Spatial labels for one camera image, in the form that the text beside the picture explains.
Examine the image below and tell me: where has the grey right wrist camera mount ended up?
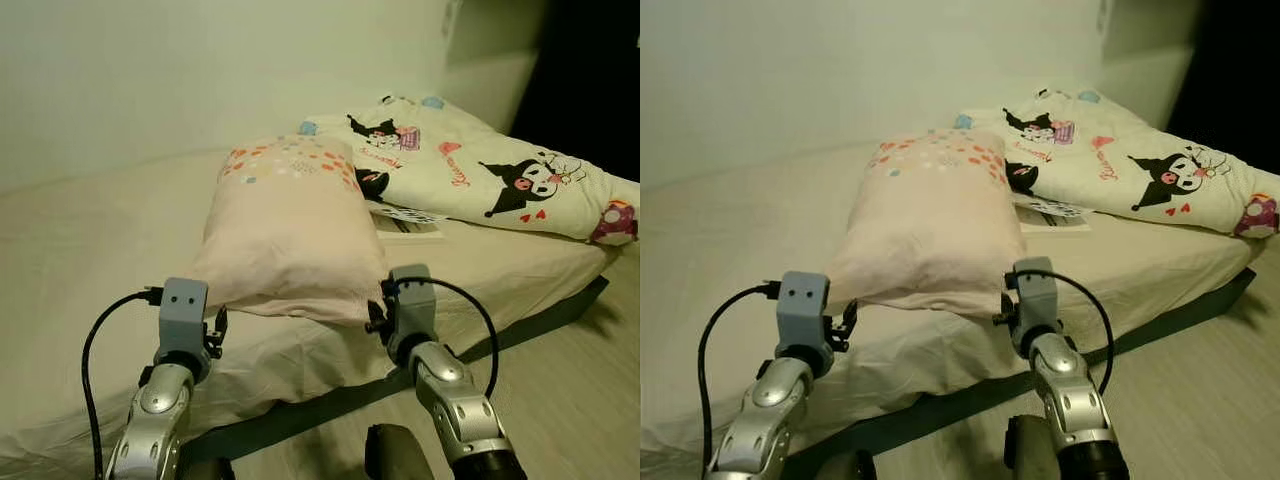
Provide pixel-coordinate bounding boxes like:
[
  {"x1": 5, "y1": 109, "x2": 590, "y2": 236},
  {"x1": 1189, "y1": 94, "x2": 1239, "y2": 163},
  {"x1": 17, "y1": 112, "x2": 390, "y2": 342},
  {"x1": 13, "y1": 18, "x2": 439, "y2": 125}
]
[
  {"x1": 1012, "y1": 257, "x2": 1061, "y2": 336},
  {"x1": 388, "y1": 265, "x2": 436, "y2": 346}
]

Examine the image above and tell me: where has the pink pillow with coloured dots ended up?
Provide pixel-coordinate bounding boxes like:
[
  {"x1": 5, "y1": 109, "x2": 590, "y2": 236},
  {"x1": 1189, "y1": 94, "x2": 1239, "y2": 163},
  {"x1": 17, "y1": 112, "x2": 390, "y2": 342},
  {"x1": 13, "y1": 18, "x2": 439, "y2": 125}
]
[
  {"x1": 825, "y1": 128, "x2": 1029, "y2": 319},
  {"x1": 190, "y1": 135, "x2": 389, "y2": 326}
]

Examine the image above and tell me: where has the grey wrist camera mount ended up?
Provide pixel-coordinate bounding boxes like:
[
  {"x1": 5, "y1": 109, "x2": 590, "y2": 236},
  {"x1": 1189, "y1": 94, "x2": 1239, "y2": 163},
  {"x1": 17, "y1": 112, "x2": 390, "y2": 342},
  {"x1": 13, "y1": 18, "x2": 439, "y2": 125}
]
[
  {"x1": 1012, "y1": 257, "x2": 1061, "y2": 336},
  {"x1": 388, "y1": 265, "x2": 436, "y2": 346},
  {"x1": 778, "y1": 271, "x2": 831, "y2": 351},
  {"x1": 160, "y1": 277, "x2": 209, "y2": 353}
]

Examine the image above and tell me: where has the grey robot leg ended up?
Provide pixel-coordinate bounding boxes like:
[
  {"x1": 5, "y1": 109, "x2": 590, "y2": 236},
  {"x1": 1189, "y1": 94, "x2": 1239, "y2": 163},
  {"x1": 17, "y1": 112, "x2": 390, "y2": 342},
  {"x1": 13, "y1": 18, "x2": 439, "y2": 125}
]
[
  {"x1": 180, "y1": 458, "x2": 236, "y2": 480},
  {"x1": 1003, "y1": 415, "x2": 1061, "y2": 480},
  {"x1": 815, "y1": 450, "x2": 876, "y2": 480},
  {"x1": 365, "y1": 423, "x2": 436, "y2": 480}
]

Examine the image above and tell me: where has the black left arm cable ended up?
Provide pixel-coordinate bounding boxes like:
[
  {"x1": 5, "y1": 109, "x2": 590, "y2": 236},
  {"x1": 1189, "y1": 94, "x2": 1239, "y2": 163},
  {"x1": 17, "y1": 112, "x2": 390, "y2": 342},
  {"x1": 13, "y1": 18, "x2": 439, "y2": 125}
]
[
  {"x1": 697, "y1": 282, "x2": 783, "y2": 476},
  {"x1": 82, "y1": 287, "x2": 166, "y2": 480}
]

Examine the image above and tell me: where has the grey robot right leg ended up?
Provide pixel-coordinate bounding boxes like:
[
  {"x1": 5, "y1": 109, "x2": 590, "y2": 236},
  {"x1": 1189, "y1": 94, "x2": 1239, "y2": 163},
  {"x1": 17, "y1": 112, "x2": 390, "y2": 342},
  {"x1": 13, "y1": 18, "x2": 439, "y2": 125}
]
[
  {"x1": 365, "y1": 423, "x2": 436, "y2": 480},
  {"x1": 1003, "y1": 415, "x2": 1061, "y2": 480}
]

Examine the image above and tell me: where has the white book with blue letters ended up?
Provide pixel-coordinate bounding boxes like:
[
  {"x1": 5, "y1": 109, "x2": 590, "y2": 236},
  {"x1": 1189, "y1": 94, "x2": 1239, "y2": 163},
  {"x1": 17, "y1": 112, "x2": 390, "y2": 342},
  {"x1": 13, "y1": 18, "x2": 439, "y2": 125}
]
[
  {"x1": 1010, "y1": 193, "x2": 1093, "y2": 233},
  {"x1": 368, "y1": 200, "x2": 446, "y2": 241}
]

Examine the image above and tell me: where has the bed with beige sheet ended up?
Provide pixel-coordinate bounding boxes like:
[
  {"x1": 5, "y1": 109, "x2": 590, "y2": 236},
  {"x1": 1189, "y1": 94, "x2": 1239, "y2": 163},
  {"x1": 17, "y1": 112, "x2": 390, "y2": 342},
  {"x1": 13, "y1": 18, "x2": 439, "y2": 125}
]
[
  {"x1": 640, "y1": 125, "x2": 1259, "y2": 476},
  {"x1": 0, "y1": 130, "x2": 613, "y2": 476}
]

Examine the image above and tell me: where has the white Kuromi print blanket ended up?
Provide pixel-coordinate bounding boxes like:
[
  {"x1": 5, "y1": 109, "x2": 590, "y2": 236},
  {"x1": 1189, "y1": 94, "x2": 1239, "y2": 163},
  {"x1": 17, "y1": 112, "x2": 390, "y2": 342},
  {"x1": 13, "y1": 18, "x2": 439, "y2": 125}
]
[
  {"x1": 950, "y1": 88, "x2": 1280, "y2": 239},
  {"x1": 298, "y1": 95, "x2": 641, "y2": 246}
]

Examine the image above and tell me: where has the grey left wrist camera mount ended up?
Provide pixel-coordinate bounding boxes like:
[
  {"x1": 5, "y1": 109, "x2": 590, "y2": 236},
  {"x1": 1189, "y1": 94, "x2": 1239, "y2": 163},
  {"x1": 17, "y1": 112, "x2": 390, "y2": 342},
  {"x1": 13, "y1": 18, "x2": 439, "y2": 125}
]
[
  {"x1": 160, "y1": 277, "x2": 209, "y2": 353},
  {"x1": 778, "y1": 271, "x2": 831, "y2": 351}
]

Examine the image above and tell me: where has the grey robot left leg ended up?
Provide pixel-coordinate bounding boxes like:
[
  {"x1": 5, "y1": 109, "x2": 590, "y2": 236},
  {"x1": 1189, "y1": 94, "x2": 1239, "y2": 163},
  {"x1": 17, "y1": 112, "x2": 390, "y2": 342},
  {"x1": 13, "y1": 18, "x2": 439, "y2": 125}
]
[
  {"x1": 815, "y1": 450, "x2": 876, "y2": 480},
  {"x1": 180, "y1": 458, "x2": 236, "y2": 480}
]

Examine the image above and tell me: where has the white cabinet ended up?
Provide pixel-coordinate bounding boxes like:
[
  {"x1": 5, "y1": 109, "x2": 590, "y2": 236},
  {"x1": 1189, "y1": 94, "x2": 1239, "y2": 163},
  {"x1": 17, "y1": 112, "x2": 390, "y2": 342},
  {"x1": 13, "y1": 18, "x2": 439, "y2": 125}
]
[
  {"x1": 1095, "y1": 0, "x2": 1206, "y2": 131},
  {"x1": 440, "y1": 0, "x2": 549, "y2": 136}
]

